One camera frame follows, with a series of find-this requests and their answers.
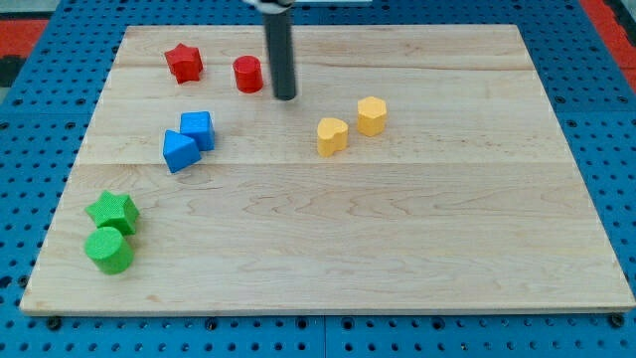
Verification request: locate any blue triangular prism block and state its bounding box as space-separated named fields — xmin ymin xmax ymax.
xmin=163 ymin=130 xmax=201 ymax=173

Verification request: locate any green cylinder block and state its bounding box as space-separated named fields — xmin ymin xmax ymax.
xmin=84 ymin=227 xmax=134 ymax=274

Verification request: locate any green star block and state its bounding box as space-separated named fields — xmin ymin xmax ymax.
xmin=84 ymin=190 xmax=139 ymax=236

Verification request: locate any red cylinder block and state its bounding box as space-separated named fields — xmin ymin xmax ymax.
xmin=233 ymin=56 xmax=263 ymax=93

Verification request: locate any blue cube block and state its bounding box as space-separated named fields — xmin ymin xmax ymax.
xmin=180 ymin=111 xmax=215 ymax=151

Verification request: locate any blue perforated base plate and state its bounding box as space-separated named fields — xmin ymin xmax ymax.
xmin=1 ymin=1 xmax=635 ymax=357

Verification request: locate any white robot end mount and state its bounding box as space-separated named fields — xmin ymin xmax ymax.
xmin=242 ymin=0 xmax=295 ymax=14

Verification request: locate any red star block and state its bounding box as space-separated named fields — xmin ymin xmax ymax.
xmin=164 ymin=43 xmax=203 ymax=84

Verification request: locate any light wooden board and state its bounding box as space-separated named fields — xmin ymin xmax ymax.
xmin=21 ymin=25 xmax=635 ymax=316

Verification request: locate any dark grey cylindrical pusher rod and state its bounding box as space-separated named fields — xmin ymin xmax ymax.
xmin=263 ymin=8 xmax=297 ymax=100

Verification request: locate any yellow heart block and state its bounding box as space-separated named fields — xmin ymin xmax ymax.
xmin=317 ymin=117 xmax=349 ymax=157

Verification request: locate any yellow hexagon block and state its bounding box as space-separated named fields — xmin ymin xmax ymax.
xmin=357 ymin=96 xmax=388 ymax=136

